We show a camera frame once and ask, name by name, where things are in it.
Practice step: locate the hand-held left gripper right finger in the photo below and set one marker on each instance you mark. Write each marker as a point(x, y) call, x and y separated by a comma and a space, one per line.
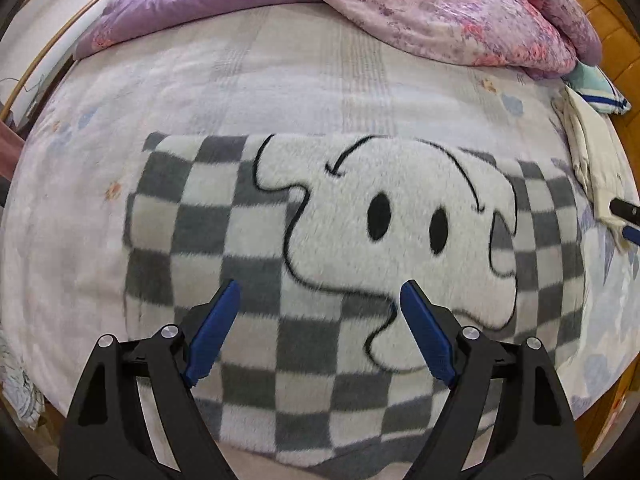
point(430, 335)

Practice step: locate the pink floral quilt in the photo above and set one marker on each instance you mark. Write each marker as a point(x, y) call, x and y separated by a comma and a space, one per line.
point(425, 10)

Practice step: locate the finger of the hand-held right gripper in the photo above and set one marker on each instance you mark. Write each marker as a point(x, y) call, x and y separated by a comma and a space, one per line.
point(627, 215)

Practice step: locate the bed with pale sheet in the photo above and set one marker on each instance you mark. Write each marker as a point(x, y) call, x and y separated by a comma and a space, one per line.
point(200, 85)

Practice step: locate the curved tan rod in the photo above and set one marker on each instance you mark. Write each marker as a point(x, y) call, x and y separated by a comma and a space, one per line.
point(75, 16)

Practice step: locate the teal striped pillow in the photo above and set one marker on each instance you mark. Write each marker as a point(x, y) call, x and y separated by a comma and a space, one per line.
point(602, 89)

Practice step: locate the checkered dog fleece blanket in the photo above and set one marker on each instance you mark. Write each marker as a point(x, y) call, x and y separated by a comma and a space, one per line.
point(300, 340)

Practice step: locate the purple pillow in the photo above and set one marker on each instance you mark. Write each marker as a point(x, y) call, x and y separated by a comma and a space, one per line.
point(200, 0)

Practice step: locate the floral patterned cloth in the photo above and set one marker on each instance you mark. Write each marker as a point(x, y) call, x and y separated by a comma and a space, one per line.
point(20, 385)

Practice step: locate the wooden headboard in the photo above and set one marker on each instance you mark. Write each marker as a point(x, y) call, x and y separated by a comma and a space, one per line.
point(617, 45)

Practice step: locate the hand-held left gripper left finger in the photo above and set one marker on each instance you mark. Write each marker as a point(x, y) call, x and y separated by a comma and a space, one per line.
point(212, 335)

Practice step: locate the cream folded garment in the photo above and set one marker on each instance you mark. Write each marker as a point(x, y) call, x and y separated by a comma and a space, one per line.
point(595, 160)

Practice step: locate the dark red cloth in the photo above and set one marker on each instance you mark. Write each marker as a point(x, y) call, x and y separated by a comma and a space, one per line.
point(9, 147)

